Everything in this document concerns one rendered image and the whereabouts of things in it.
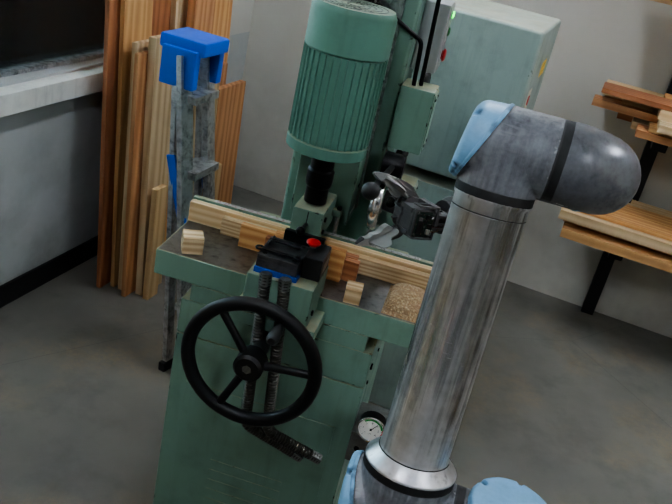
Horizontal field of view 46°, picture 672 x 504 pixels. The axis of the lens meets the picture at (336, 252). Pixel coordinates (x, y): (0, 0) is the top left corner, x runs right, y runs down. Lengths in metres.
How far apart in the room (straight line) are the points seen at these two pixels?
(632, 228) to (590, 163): 2.46
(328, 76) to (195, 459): 0.97
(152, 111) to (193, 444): 1.46
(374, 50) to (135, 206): 1.76
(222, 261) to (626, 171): 0.91
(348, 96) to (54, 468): 1.45
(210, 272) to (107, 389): 1.16
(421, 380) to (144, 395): 1.71
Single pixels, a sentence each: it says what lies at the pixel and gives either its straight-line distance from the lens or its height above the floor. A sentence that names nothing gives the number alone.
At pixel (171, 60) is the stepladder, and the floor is 1.09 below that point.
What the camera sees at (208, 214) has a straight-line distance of 1.87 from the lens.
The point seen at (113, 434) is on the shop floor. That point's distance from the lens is 2.63.
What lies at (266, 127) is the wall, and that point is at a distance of 4.37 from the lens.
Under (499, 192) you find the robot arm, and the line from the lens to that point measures 1.11.
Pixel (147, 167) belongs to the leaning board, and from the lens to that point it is 3.11.
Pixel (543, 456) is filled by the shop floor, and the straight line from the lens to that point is 3.01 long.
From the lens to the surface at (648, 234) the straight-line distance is 3.58.
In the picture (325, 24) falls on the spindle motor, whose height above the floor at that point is 1.43.
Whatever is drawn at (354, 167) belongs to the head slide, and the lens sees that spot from 1.81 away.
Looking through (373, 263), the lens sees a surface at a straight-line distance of 1.78.
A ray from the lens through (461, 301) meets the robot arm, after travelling 1.15.
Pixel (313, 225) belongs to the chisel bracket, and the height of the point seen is 1.00.
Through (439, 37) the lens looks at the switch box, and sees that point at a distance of 1.91.
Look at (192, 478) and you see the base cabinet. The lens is 2.04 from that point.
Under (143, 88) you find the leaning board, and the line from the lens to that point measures 3.02.
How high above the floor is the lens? 1.70
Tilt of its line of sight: 25 degrees down
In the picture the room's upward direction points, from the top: 13 degrees clockwise
